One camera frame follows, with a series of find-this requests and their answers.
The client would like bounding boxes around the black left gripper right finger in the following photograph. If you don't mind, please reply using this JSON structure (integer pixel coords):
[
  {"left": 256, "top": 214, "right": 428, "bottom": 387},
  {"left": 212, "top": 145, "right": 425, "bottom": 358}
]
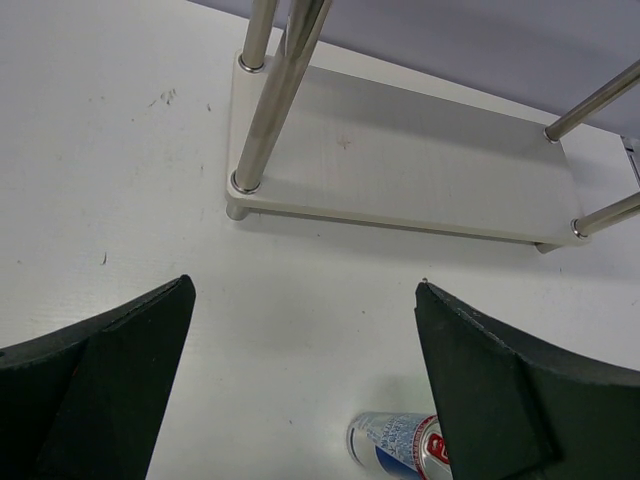
[{"left": 415, "top": 282, "right": 639, "bottom": 479}]

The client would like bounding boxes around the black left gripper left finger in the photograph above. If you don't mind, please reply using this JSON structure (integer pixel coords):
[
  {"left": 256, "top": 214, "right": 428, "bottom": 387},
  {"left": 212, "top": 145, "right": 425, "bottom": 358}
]
[{"left": 1, "top": 275, "right": 196, "bottom": 479}]

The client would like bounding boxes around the blue silver energy drink can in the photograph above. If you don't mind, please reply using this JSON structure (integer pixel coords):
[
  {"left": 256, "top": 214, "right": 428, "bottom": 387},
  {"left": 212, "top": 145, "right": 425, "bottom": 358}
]
[{"left": 346, "top": 412, "right": 453, "bottom": 480}]

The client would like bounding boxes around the white two-tier shelf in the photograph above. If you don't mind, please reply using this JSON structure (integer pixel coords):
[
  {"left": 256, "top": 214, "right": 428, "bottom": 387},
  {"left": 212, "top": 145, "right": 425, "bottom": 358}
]
[{"left": 226, "top": 1, "right": 639, "bottom": 253}]

